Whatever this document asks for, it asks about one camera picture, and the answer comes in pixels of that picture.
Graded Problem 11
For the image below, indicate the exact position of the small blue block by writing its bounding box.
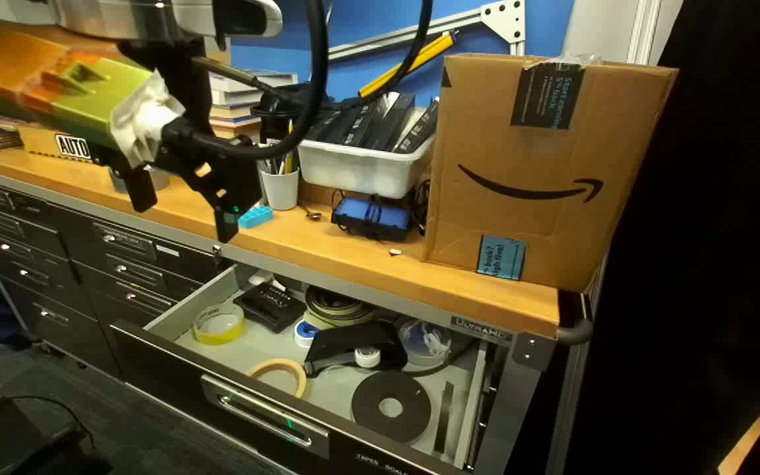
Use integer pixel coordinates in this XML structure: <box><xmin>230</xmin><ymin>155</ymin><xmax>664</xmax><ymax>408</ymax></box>
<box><xmin>235</xmin><ymin>202</ymin><xmax>276</xmax><ymax>232</ymax></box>

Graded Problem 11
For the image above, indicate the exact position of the white pen cup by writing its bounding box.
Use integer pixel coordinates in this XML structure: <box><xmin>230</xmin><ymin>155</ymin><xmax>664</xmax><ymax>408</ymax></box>
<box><xmin>257</xmin><ymin>160</ymin><xmax>303</xmax><ymax>213</ymax></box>

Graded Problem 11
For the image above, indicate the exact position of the black device in bin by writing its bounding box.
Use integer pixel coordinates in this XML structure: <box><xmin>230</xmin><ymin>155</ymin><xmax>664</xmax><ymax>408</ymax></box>
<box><xmin>309</xmin><ymin>89</ymin><xmax>416</xmax><ymax>152</ymax></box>
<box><xmin>392</xmin><ymin>94</ymin><xmax>443</xmax><ymax>152</ymax></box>

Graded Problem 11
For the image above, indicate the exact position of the white round cap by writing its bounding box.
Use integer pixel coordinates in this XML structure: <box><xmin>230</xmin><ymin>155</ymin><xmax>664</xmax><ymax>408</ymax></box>
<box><xmin>350</xmin><ymin>346</ymin><xmax>386</xmax><ymax>370</ymax></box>

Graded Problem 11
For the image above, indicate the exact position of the black flat tape roll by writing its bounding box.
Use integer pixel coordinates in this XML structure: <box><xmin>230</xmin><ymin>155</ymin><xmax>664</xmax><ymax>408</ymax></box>
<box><xmin>349</xmin><ymin>370</ymin><xmax>432</xmax><ymax>445</ymax></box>

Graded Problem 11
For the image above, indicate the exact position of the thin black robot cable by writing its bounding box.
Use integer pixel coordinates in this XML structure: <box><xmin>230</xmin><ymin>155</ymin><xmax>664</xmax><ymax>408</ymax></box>
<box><xmin>342</xmin><ymin>0</ymin><xmax>439</xmax><ymax>116</ymax></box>

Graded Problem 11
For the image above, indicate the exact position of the black rectangular case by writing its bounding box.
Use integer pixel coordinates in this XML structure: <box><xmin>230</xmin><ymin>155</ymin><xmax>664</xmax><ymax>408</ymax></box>
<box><xmin>231</xmin><ymin>280</ymin><xmax>309</xmax><ymax>335</ymax></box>

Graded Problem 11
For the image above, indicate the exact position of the black curtain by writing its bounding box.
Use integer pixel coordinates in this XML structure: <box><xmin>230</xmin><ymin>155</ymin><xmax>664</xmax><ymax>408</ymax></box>
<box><xmin>561</xmin><ymin>0</ymin><xmax>760</xmax><ymax>475</ymax></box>

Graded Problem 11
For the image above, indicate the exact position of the thick white book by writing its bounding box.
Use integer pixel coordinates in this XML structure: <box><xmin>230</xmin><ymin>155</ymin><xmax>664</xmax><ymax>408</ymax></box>
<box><xmin>206</xmin><ymin>89</ymin><xmax>264</xmax><ymax>120</ymax></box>
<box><xmin>206</xmin><ymin>70</ymin><xmax>297</xmax><ymax>94</ymax></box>

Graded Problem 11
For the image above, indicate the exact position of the aluminium rail with bracket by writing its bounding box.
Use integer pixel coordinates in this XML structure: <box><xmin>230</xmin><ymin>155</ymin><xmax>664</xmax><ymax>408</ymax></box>
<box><xmin>325</xmin><ymin>0</ymin><xmax>528</xmax><ymax>64</ymax></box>

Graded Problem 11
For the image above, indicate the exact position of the yellow tape roll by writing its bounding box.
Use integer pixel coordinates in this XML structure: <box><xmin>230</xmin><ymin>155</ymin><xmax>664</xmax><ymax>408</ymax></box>
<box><xmin>191</xmin><ymin>300</ymin><xmax>247</xmax><ymax>347</ymax></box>

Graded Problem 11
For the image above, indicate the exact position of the black flat bar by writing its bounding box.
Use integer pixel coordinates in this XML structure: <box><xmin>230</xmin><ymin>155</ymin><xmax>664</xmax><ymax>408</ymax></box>
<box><xmin>431</xmin><ymin>376</ymin><xmax>457</xmax><ymax>455</ymax></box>

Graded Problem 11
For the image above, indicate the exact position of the yellow level bar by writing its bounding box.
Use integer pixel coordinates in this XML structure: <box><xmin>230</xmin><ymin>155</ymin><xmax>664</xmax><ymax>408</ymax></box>
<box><xmin>357</xmin><ymin>29</ymin><xmax>457</xmax><ymax>100</ymax></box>

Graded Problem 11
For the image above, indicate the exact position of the cardboard shipping box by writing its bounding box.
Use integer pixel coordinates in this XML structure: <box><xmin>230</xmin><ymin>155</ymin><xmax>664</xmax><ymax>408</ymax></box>
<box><xmin>420</xmin><ymin>50</ymin><xmax>681</xmax><ymax>296</ymax></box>

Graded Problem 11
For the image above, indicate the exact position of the white plastic bin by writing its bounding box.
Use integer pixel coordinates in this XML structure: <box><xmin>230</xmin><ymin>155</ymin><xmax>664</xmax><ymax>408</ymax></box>
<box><xmin>295</xmin><ymin>129</ymin><xmax>441</xmax><ymax>202</ymax></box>

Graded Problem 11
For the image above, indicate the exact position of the blue and black toy car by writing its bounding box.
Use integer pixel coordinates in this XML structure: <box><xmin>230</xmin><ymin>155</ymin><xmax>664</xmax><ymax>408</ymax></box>
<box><xmin>330</xmin><ymin>192</ymin><xmax>416</xmax><ymax>242</ymax></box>

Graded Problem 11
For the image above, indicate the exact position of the blue and white tape roll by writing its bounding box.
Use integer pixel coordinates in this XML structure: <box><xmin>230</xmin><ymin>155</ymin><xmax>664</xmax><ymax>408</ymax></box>
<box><xmin>293</xmin><ymin>316</ymin><xmax>322</xmax><ymax>354</ymax></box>

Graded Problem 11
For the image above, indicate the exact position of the brown cover book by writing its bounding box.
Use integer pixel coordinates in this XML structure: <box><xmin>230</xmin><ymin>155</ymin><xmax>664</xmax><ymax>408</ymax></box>
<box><xmin>209</xmin><ymin>112</ymin><xmax>264</xmax><ymax>143</ymax></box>

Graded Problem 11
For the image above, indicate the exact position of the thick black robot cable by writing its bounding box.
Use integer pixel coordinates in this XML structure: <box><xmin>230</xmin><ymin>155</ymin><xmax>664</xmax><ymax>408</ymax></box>
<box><xmin>188</xmin><ymin>0</ymin><xmax>333</xmax><ymax>162</ymax></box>

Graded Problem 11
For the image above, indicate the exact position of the tan masking tape ring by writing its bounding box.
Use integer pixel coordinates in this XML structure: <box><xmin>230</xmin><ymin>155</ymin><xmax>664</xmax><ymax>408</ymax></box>
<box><xmin>245</xmin><ymin>355</ymin><xmax>312</xmax><ymax>400</ymax></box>

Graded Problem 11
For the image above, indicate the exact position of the clear tape roll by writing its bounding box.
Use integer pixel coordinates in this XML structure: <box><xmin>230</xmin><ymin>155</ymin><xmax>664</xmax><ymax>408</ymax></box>
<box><xmin>396</xmin><ymin>316</ymin><xmax>457</xmax><ymax>372</ymax></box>

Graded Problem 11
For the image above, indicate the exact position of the black tape dispenser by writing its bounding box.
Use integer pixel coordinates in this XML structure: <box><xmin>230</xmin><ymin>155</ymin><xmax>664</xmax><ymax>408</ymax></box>
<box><xmin>300</xmin><ymin>318</ymin><xmax>412</xmax><ymax>380</ymax></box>

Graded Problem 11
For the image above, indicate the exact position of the grey metal drawer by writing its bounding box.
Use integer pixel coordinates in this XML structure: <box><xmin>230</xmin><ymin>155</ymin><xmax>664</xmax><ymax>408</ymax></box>
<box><xmin>107</xmin><ymin>260</ymin><xmax>542</xmax><ymax>475</ymax></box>

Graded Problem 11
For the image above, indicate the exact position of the black drawer cabinet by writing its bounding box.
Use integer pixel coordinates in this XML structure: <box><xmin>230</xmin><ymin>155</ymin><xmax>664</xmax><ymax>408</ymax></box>
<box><xmin>0</xmin><ymin>168</ymin><xmax>231</xmax><ymax>376</ymax></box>

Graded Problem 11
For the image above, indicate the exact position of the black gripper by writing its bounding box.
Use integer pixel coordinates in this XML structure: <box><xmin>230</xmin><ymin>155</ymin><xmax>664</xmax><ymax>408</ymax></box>
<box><xmin>88</xmin><ymin>112</ymin><xmax>267</xmax><ymax>244</ymax></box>

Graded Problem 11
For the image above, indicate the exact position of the yellow box with printed label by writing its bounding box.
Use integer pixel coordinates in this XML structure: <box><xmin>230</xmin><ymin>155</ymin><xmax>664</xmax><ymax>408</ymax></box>
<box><xmin>19</xmin><ymin>120</ymin><xmax>106</xmax><ymax>168</ymax></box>

